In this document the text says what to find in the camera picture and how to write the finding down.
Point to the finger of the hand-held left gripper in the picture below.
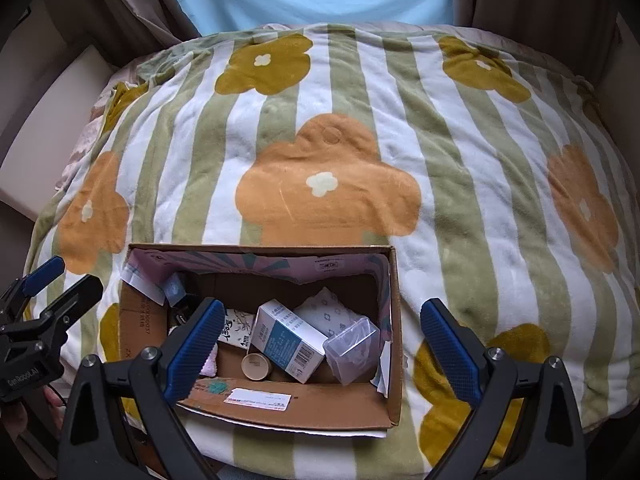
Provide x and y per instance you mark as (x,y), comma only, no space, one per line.
(80,292)
(45,272)

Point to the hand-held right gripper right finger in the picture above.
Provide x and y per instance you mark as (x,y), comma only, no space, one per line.
(450,355)

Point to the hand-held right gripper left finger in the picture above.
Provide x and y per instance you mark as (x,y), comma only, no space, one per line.
(195,350)

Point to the pink towel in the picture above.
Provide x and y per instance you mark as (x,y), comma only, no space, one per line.
(209,362)

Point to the small black item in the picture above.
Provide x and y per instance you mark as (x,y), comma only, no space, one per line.
(182,316)

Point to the black white floral tissue pack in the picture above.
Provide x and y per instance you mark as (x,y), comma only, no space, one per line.
(237,330)

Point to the round tan jar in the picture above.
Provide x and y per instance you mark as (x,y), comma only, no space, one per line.
(256,366)

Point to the blue and white carton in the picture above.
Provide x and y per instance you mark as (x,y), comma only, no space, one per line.
(280,340)

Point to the clear plastic case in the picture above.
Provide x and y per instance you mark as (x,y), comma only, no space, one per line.
(352,350)

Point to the cardboard box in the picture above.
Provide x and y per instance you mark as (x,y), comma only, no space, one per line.
(300,405)

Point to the grey patterned pouch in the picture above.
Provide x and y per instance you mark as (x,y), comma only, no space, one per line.
(325,312)

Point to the person's left hand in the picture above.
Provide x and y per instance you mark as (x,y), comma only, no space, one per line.
(52,400)

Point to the white padded board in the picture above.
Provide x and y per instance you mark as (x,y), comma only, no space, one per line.
(55,125)

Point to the striped floral blanket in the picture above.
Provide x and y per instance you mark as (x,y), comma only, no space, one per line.
(450,185)

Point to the brown curtain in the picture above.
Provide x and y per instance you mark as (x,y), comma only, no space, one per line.
(140,0)
(530,0)

